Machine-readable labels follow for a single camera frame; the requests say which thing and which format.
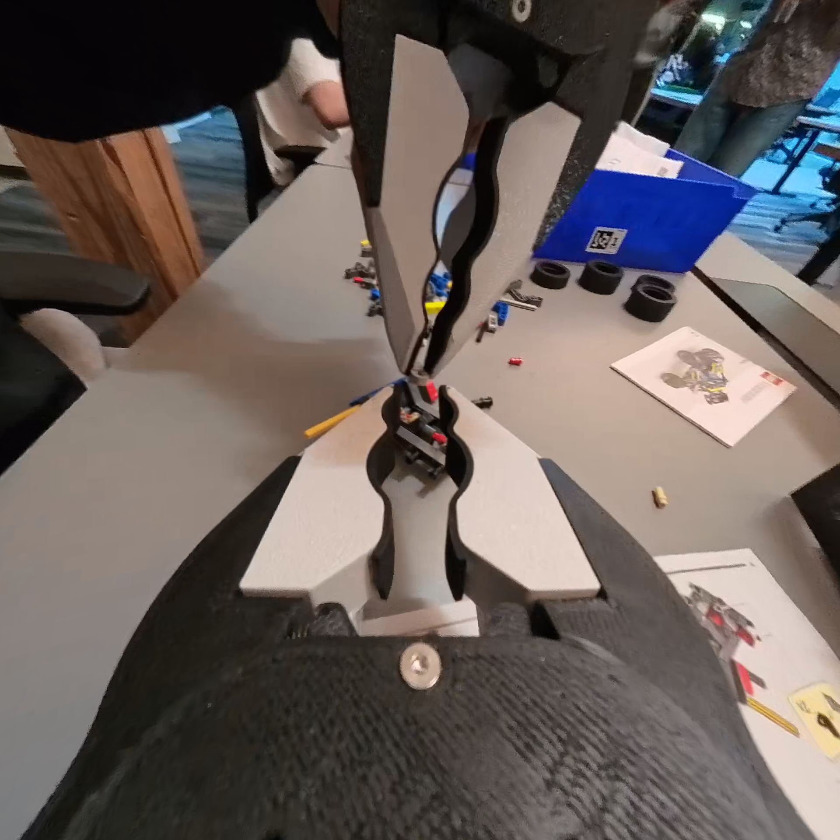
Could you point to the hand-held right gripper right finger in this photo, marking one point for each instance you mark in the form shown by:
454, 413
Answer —
525, 525

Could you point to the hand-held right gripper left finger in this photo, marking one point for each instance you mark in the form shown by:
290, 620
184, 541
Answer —
315, 525

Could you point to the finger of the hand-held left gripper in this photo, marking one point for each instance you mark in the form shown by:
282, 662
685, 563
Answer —
525, 177
407, 164

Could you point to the partly built lego chassis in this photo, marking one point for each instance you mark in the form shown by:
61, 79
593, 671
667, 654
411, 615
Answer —
413, 436

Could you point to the person's left forearm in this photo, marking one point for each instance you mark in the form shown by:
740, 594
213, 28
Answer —
131, 59

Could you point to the pile of loose lego pieces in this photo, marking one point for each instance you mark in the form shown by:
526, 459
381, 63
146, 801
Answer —
522, 298

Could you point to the tan lego pin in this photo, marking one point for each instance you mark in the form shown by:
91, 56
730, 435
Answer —
660, 497

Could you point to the black lego set box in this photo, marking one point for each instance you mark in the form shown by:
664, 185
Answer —
823, 512

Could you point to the white paper sheets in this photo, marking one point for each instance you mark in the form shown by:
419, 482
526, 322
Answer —
630, 154

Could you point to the blue storage bin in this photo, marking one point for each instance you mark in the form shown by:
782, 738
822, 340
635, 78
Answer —
669, 210

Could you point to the closed instruction booklet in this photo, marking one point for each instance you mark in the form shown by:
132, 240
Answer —
722, 413

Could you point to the open instruction booklet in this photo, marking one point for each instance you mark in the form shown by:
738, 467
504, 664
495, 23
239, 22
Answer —
787, 623

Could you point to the dark flat panel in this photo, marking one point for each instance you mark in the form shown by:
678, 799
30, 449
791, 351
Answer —
787, 321

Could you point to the black office chair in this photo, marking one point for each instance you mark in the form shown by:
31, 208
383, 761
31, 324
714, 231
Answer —
65, 282

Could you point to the wooden post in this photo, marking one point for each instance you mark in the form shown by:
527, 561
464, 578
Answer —
118, 210

